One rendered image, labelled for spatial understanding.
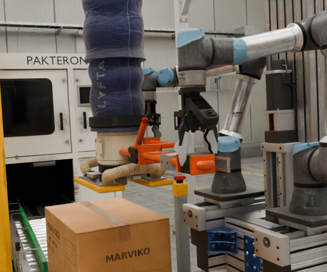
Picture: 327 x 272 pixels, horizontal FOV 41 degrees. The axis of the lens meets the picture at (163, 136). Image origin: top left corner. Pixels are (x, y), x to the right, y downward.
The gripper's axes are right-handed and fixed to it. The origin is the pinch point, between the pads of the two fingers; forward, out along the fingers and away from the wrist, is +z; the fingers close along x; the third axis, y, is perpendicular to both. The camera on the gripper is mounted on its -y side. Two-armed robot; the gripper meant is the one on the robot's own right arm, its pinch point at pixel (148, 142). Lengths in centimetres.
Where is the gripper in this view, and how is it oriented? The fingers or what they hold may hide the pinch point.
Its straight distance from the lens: 211.0
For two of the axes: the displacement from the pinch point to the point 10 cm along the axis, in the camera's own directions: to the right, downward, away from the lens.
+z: 0.4, 10.0, 0.6
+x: 9.0, -0.6, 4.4
